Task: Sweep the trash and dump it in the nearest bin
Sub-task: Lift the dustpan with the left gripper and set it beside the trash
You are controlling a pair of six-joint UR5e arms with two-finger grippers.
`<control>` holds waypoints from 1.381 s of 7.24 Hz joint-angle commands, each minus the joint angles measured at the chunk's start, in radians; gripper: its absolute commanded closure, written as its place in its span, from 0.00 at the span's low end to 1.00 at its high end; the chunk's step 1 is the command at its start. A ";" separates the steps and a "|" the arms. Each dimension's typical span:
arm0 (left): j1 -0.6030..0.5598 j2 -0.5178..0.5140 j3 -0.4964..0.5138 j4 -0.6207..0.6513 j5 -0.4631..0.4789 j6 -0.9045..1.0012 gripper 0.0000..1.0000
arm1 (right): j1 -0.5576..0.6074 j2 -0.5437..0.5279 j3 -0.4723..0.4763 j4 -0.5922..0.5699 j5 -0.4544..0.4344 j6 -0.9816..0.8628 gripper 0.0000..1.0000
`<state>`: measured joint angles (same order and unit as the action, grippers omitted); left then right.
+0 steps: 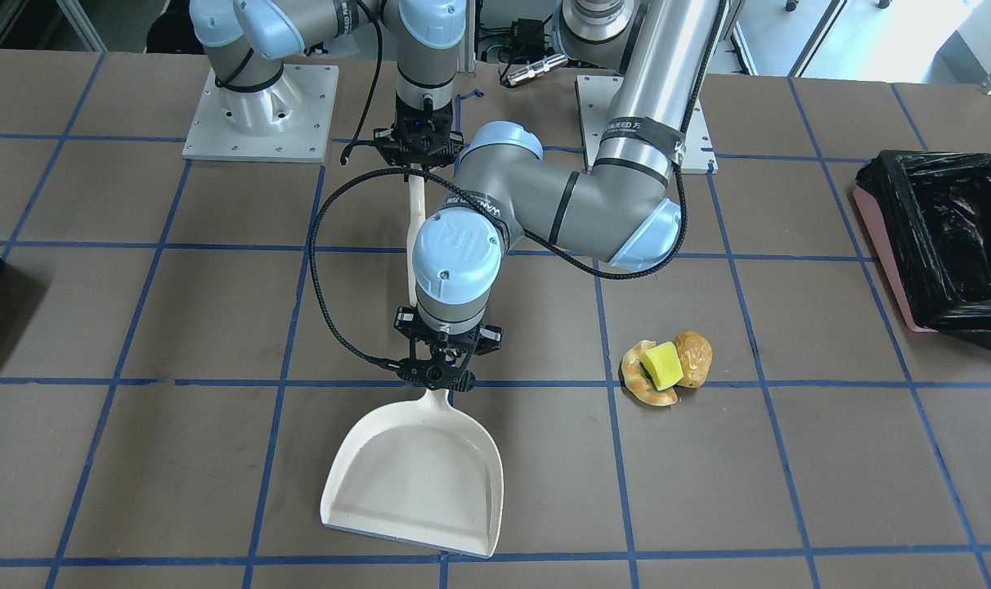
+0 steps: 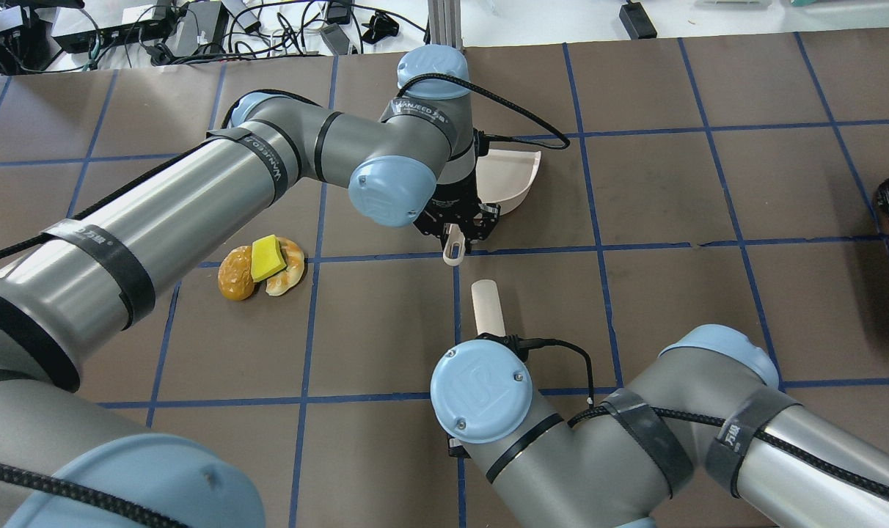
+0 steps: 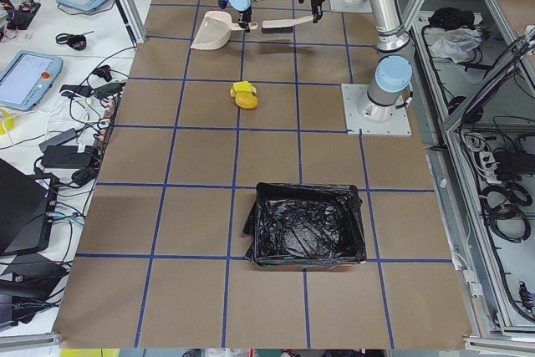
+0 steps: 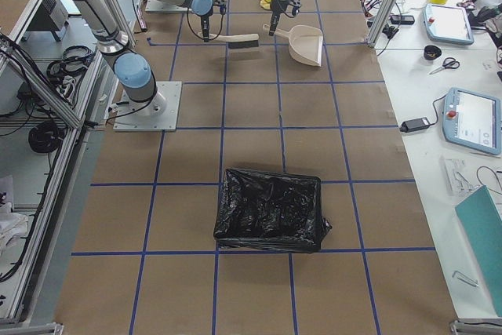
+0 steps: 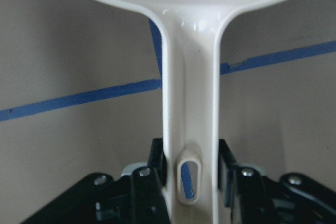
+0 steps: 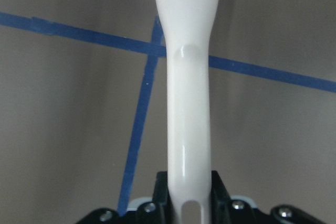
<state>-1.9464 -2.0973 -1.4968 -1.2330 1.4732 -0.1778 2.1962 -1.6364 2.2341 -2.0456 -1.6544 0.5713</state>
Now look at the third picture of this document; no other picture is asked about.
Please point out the white plastic dustpan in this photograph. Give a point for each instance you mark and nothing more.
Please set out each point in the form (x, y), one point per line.
(215, 30)

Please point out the white hand brush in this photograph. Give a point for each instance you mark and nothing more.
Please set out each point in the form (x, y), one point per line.
(284, 25)

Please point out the yellow green sponge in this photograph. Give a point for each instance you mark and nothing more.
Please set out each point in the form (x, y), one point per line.
(243, 87)

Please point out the brown bread roll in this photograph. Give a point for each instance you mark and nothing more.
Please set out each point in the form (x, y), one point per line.
(246, 101)

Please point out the pink bin with black bag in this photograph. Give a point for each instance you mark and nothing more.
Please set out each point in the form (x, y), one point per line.
(305, 225)

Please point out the teach pendant near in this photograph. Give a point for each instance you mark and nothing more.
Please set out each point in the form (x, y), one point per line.
(27, 78)

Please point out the black power adapter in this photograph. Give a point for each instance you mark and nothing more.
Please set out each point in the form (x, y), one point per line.
(69, 156)

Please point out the black laptop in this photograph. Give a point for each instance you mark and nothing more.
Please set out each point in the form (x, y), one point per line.
(27, 204)

